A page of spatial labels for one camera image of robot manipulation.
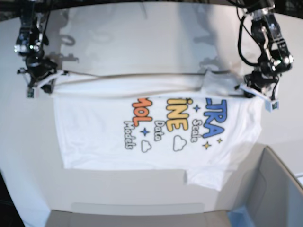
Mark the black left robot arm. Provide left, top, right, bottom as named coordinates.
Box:
left=236, top=0, right=294, bottom=100

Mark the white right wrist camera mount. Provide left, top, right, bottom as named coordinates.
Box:
left=17, top=68, right=69, bottom=99

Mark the grey cardboard box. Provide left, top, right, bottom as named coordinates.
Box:
left=210, top=146, right=303, bottom=227

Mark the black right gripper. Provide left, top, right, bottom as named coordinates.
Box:
left=25, top=55, right=58, bottom=94

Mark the white printed t-shirt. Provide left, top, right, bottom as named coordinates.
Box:
left=51, top=70, right=269, bottom=192

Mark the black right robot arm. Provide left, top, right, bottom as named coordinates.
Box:
left=14, top=0, right=58, bottom=98

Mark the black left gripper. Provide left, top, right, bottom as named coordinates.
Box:
left=244, top=70, right=280, bottom=98

